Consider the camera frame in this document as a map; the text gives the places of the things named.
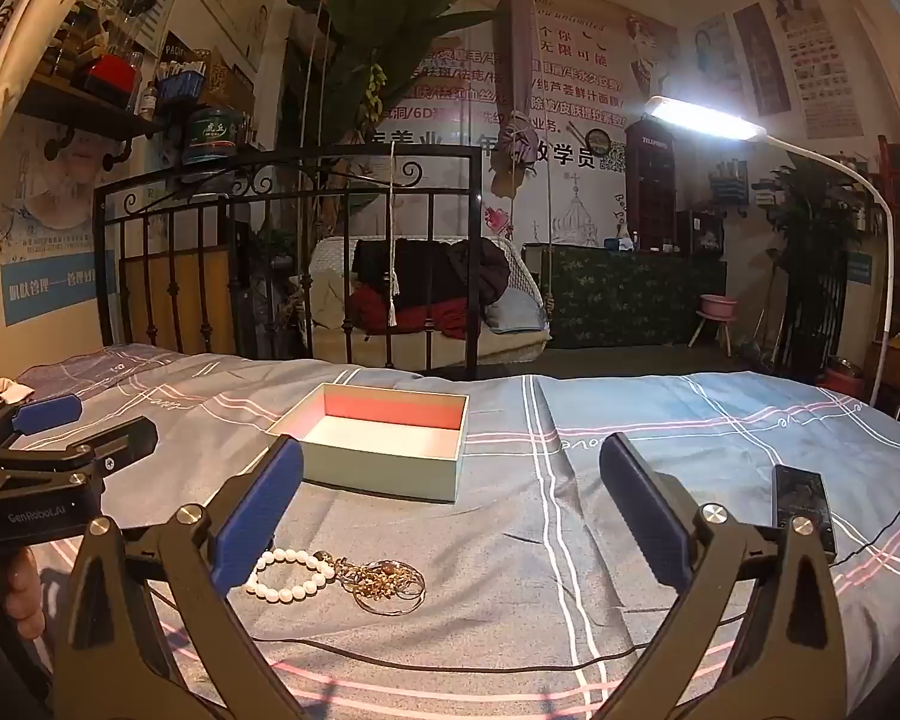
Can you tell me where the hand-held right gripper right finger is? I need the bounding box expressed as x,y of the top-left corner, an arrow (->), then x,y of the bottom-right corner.
598,433 -> 848,720

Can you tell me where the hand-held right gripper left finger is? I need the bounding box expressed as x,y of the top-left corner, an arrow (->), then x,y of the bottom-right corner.
67,435 -> 308,720

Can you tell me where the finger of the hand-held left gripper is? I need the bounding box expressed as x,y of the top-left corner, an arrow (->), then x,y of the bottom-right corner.
0,416 -> 158,485
0,394 -> 85,458

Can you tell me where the white pearl bracelet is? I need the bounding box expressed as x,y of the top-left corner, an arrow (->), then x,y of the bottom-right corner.
246,547 -> 338,605

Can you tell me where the pale green box pink lining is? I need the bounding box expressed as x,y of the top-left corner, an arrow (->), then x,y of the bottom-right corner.
266,382 -> 471,505

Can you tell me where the gold charm bangle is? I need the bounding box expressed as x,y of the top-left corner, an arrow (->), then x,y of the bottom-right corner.
335,556 -> 427,618

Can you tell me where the person's left hand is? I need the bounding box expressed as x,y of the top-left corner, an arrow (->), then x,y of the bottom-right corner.
4,546 -> 48,642

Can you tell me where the white paper scrap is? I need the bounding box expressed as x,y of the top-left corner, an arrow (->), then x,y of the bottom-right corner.
0,375 -> 35,415

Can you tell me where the blue striped bed sheet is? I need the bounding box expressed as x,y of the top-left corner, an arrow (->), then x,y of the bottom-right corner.
0,343 -> 900,720

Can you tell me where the black rectangular device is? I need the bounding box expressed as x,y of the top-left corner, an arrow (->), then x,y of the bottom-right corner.
771,465 -> 837,560

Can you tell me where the white wicker swing chair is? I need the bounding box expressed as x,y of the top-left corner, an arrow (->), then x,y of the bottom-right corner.
307,235 -> 552,376

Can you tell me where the pink stool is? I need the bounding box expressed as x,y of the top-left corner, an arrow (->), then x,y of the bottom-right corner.
688,294 -> 738,357

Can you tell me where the green floral counter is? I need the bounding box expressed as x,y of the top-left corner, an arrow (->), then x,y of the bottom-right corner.
523,242 -> 727,350

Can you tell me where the pale blue pillow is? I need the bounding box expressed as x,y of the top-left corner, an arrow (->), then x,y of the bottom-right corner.
487,289 -> 545,335

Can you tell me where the green round tin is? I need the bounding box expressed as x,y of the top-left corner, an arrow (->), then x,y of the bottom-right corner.
182,109 -> 239,166

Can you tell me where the pile of dark clothes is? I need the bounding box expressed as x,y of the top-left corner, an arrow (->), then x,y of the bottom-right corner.
352,238 -> 511,340

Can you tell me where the dark potted plant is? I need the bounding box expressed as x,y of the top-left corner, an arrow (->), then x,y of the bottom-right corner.
776,154 -> 871,383

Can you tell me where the red phone booth cabinet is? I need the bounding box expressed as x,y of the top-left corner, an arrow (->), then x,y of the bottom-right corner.
625,120 -> 678,248

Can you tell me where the red box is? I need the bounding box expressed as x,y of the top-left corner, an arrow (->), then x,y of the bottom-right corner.
88,52 -> 140,102

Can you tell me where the blue basket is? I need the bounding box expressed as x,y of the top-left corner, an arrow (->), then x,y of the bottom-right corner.
156,60 -> 209,102

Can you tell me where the white floor lamp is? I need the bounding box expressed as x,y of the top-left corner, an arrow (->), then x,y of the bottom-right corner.
641,94 -> 897,410

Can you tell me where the hanging grey bundle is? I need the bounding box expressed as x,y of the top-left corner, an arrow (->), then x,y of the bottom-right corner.
493,0 -> 547,196

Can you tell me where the large leafy plant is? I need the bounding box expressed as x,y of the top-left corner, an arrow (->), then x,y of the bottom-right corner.
285,0 -> 496,241

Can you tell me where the blue face wall poster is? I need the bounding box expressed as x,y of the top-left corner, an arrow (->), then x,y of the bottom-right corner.
0,120 -> 117,327

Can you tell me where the black metal bed frame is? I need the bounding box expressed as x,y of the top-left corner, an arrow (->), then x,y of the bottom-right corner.
94,144 -> 485,380

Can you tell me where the white tassel rope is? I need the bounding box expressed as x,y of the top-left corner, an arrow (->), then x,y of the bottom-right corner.
385,142 -> 404,329

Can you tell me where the dark wooden wall shelf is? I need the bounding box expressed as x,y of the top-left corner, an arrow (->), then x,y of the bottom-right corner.
15,75 -> 167,166

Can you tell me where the large printed wall banner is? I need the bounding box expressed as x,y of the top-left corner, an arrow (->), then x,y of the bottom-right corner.
375,0 -> 683,248

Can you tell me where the tall portrait wall poster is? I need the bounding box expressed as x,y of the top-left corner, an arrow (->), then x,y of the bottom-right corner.
765,0 -> 863,140

